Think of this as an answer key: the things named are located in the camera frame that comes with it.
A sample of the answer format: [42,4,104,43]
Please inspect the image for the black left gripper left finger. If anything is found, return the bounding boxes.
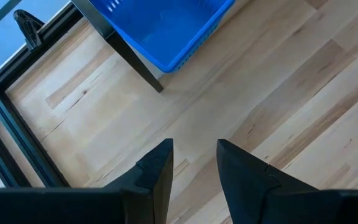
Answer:
[0,138,174,224]

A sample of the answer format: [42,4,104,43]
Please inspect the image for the blue slotted plastic basket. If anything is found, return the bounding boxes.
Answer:
[87,0,236,74]

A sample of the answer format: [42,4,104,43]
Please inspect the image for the black table edge rail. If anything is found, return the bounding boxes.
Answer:
[0,1,85,94]
[0,88,71,189]

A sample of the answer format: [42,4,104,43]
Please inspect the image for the black triangular rail bracket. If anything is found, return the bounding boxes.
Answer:
[13,9,45,50]

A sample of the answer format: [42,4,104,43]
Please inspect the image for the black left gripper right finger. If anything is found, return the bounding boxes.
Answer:
[216,139,358,224]

